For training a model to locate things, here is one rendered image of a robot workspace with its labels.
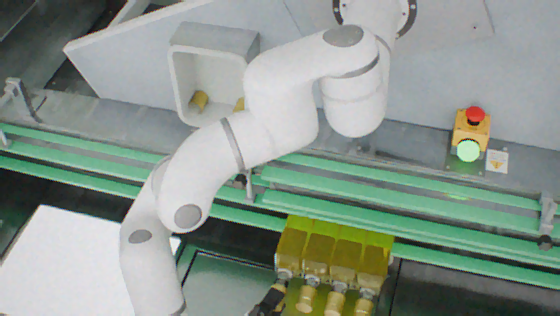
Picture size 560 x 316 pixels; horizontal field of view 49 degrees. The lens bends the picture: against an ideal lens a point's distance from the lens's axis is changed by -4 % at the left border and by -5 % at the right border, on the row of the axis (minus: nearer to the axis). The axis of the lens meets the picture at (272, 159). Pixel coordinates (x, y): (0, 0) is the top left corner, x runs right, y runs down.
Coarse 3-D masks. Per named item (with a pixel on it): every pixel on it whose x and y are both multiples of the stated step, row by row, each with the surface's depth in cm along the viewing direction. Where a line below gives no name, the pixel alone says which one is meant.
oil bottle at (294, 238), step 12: (288, 216) 136; (300, 216) 136; (288, 228) 134; (300, 228) 134; (312, 228) 136; (288, 240) 132; (300, 240) 132; (276, 252) 130; (288, 252) 130; (300, 252) 130; (276, 264) 129; (288, 264) 128; (300, 264) 130
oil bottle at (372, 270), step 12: (372, 240) 131; (384, 240) 131; (372, 252) 129; (384, 252) 129; (360, 264) 128; (372, 264) 127; (384, 264) 127; (360, 276) 126; (372, 276) 125; (384, 276) 126; (360, 288) 126; (372, 288) 125
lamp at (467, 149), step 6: (468, 138) 124; (462, 144) 124; (468, 144) 123; (474, 144) 124; (462, 150) 124; (468, 150) 123; (474, 150) 123; (462, 156) 125; (468, 156) 124; (474, 156) 124
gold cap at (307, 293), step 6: (300, 288) 126; (306, 288) 125; (312, 288) 125; (300, 294) 125; (306, 294) 124; (312, 294) 125; (300, 300) 124; (306, 300) 123; (312, 300) 124; (300, 306) 124; (306, 306) 123; (312, 306) 124; (306, 312) 125
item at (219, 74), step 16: (176, 48) 128; (192, 48) 127; (176, 64) 133; (192, 64) 140; (208, 64) 139; (224, 64) 137; (240, 64) 126; (176, 80) 135; (192, 80) 143; (208, 80) 142; (224, 80) 141; (240, 80) 139; (176, 96) 138; (192, 96) 145; (208, 96) 146; (224, 96) 145; (240, 96) 143; (192, 112) 145; (208, 112) 145; (224, 112) 145
